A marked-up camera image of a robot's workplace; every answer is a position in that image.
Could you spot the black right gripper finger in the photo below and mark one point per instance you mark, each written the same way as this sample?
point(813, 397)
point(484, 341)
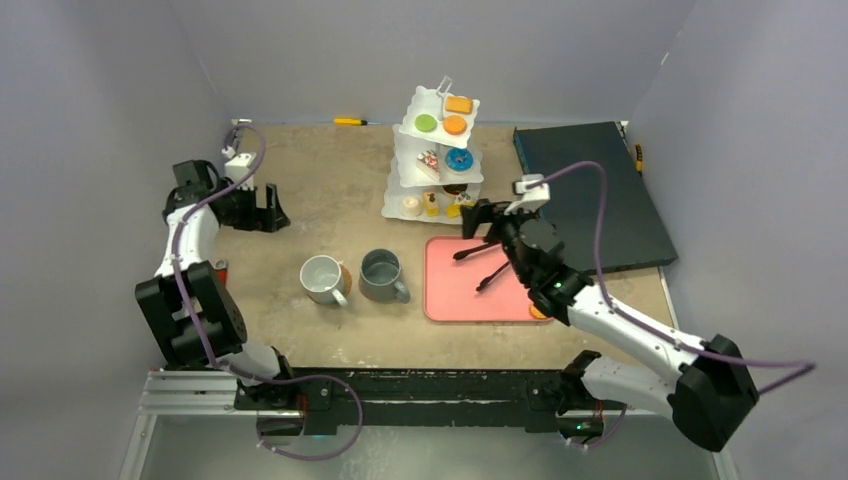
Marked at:
point(497, 232)
point(473, 216)

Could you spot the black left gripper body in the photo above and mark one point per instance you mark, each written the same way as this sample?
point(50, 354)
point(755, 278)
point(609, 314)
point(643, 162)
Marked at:
point(241, 212)

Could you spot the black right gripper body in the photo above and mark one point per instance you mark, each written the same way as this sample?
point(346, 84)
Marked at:
point(503, 248)

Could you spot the yellow triangular sprinkle cake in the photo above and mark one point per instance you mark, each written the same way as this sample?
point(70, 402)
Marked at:
point(460, 200)

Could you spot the chocolate sprinkle donut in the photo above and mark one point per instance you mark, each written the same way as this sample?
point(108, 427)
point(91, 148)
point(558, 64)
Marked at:
point(454, 189)

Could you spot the blue frosted donut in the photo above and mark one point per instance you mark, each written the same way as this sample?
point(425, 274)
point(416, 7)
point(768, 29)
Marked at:
point(459, 160)

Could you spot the white three-tier cake stand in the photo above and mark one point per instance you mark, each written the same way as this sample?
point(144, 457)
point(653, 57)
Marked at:
point(405, 179)

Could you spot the white round cake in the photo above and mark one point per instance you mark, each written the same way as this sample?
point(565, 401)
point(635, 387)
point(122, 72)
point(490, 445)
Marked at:
point(411, 207)

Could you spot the pink serving tray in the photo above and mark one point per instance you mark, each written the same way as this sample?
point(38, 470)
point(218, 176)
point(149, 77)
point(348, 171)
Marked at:
point(449, 292)

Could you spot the white triangular fruit cake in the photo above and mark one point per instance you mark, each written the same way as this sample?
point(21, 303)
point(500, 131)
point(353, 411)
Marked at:
point(428, 163)

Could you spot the orange round cookie top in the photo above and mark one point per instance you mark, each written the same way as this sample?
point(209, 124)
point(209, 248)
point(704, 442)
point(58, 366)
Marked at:
point(536, 313)

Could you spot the orange round cookie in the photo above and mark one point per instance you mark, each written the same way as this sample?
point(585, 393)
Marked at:
point(536, 313)
point(454, 125)

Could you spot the orange round cookie bottom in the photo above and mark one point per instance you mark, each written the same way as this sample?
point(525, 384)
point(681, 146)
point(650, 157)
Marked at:
point(454, 125)

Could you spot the green round macaron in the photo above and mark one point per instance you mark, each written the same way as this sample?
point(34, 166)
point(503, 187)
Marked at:
point(425, 123)

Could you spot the orange rectangular biscuit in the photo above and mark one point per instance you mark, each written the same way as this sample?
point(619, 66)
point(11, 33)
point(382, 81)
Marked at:
point(459, 105)

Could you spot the white small cup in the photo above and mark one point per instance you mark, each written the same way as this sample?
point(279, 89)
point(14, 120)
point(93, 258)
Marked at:
point(323, 279)

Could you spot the grey mug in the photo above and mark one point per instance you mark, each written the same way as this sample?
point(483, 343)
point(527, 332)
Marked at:
point(380, 277)

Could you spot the round waffle coaster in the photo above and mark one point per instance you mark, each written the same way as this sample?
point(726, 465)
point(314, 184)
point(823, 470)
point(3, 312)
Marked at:
point(347, 278)

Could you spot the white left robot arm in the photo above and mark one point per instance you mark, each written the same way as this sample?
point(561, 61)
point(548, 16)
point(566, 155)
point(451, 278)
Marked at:
point(193, 318)

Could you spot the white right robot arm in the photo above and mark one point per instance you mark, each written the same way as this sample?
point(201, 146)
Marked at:
point(702, 386)

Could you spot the black spoon on tray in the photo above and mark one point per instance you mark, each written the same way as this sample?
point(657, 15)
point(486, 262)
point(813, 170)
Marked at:
point(462, 254)

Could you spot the black fork on tray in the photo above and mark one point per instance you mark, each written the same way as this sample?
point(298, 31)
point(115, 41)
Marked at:
point(486, 281)

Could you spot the yellow black tool right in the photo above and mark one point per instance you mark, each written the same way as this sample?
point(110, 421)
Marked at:
point(639, 158)

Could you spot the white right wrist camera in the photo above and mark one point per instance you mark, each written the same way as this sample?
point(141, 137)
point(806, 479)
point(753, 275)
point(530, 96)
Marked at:
point(532, 193)

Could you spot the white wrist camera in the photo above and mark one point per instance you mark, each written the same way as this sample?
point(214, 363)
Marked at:
point(532, 193)
point(238, 168)

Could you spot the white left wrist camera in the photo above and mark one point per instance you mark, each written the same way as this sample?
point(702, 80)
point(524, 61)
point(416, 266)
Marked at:
point(238, 168)

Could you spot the yellow handled screwdriver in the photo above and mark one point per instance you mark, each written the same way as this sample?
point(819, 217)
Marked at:
point(358, 122)

